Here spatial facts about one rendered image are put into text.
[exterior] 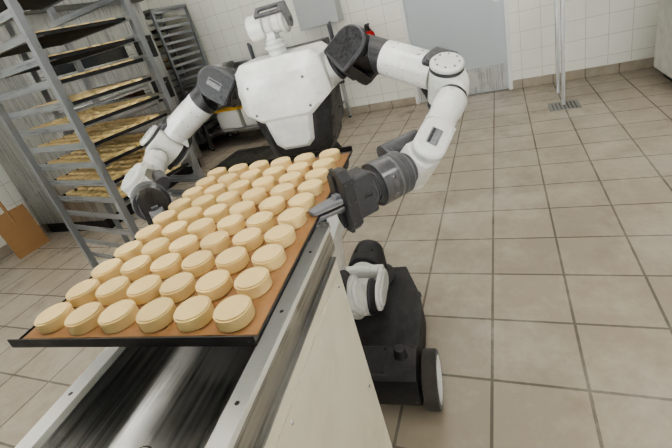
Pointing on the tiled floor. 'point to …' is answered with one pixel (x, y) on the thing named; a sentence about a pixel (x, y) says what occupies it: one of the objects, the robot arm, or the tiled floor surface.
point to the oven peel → (21, 231)
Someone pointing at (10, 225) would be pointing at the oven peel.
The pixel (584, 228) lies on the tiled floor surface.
